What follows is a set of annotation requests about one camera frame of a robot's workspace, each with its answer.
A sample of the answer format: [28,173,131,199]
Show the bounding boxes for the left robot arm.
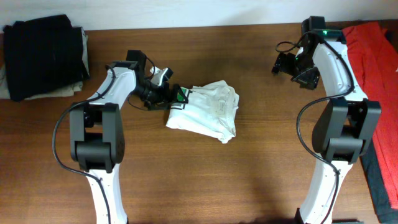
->
[70,61,188,224]

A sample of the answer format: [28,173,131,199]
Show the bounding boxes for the folded beige garment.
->
[1,28,90,100]

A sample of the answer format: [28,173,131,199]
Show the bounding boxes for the dark garment under red shirt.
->
[363,143,397,223]

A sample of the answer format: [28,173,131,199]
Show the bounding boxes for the white t-shirt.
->
[166,80,239,144]

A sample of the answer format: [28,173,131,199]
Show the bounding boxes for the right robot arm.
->
[272,29,381,223]

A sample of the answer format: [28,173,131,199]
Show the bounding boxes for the folded black garment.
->
[2,14,90,101]

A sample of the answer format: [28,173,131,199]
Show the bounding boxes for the red t-shirt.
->
[343,22,397,210]

